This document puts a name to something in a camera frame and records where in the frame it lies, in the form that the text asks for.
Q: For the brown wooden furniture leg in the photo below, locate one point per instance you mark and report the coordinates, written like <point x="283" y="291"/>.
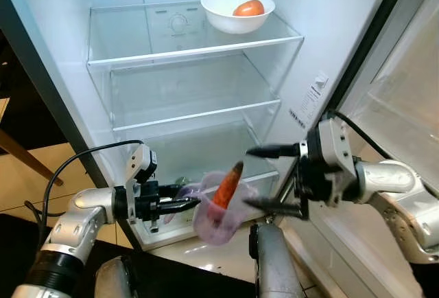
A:
<point x="20" y="157"/>

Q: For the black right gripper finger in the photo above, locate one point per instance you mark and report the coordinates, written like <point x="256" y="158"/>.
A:
<point x="278" y="207"/>
<point x="278" y="151"/>

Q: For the glass fridge shelf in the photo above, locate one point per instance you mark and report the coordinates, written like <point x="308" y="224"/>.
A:
<point x="192" y="154"/>
<point x="178" y="99"/>
<point x="137" y="44"/>

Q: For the white ceramic bowl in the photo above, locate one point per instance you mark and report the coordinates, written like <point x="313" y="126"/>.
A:
<point x="223" y="16"/>

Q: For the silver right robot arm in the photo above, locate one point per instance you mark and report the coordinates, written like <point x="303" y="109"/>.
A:
<point x="387" y="178"/>

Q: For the white fridge label sticker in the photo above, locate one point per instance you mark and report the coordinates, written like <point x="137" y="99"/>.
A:
<point x="317" y="90"/>

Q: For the red orange tomato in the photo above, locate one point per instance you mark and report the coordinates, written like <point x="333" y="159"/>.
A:
<point x="248" y="8"/>

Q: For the white-lined fridge door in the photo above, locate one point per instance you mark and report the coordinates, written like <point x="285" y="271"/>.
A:
<point x="405" y="106"/>

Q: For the orange carrot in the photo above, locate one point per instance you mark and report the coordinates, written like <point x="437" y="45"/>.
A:
<point x="228" y="187"/>

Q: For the purple translucent measuring cup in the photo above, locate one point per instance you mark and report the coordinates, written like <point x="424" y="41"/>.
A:
<point x="219" y="226"/>

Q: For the round fridge thermostat dial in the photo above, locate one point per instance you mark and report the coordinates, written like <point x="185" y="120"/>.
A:
<point x="179" y="23"/>

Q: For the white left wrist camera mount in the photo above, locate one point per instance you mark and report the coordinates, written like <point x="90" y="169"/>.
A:
<point x="132" y="167"/>

